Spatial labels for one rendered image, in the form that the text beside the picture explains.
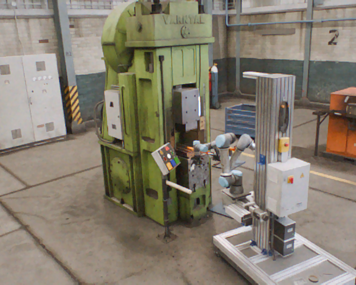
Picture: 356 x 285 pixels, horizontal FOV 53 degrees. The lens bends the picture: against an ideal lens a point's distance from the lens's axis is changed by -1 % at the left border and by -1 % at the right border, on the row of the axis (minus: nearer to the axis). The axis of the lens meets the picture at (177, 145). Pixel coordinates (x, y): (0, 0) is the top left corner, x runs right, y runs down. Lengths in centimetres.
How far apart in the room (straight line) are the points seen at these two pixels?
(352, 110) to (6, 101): 710
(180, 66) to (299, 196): 209
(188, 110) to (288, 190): 167
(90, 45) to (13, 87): 258
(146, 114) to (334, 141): 408
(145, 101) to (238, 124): 422
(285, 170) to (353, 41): 841
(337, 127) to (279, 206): 405
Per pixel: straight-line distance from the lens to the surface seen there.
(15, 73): 887
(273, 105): 335
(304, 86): 1217
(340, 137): 736
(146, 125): 464
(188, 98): 441
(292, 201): 355
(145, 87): 453
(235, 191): 379
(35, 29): 972
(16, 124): 897
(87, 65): 1028
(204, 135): 492
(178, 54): 446
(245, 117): 829
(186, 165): 456
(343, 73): 1161
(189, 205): 478
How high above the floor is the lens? 245
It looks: 17 degrees down
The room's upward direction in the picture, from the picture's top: 3 degrees counter-clockwise
